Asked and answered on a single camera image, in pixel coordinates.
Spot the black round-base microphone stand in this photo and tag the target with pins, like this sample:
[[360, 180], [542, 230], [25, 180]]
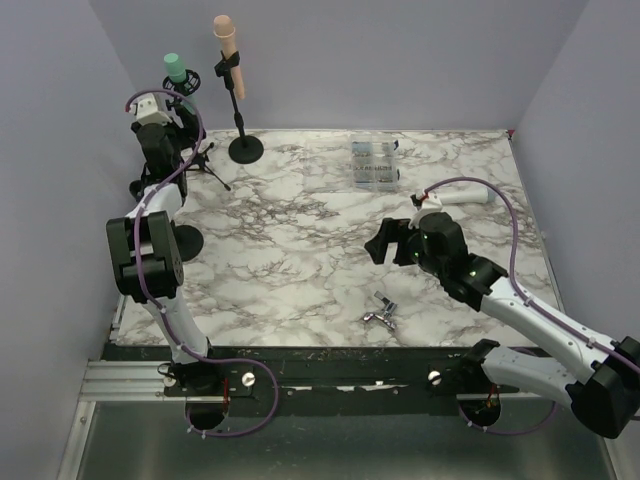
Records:
[[190, 241]]

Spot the clear plastic screw box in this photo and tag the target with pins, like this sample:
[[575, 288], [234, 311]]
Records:
[[347, 163]]

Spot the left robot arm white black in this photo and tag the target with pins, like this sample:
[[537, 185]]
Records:
[[148, 249]]

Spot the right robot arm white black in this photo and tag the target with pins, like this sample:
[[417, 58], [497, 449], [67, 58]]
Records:
[[592, 374]]

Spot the black tall round-base stand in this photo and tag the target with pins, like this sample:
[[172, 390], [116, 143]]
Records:
[[245, 149]]

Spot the peach microphone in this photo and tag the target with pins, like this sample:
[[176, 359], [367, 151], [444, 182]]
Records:
[[225, 31]]

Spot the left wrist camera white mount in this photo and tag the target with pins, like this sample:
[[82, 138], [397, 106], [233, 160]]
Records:
[[148, 109]]

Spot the aluminium frame rail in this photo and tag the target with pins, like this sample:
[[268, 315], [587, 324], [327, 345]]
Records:
[[122, 381]]

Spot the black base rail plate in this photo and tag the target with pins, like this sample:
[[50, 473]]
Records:
[[330, 382]]

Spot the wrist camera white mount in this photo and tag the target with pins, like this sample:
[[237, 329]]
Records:
[[148, 109], [424, 204]]

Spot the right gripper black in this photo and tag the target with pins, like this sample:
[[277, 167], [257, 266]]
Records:
[[392, 229]]

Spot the white microphone grey mesh head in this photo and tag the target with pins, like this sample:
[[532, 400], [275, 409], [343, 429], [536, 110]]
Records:
[[477, 195]]

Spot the green microphone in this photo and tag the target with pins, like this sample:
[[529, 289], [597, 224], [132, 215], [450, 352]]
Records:
[[178, 78]]

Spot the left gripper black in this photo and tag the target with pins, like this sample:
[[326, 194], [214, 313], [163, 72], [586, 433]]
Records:
[[188, 134]]

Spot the black tripod shock-mount stand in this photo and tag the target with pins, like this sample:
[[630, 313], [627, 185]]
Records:
[[201, 159]]

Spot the chrome faucet tap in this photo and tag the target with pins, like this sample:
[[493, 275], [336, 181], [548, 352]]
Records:
[[383, 315]]

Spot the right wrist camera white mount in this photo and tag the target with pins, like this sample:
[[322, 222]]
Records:
[[424, 204]]

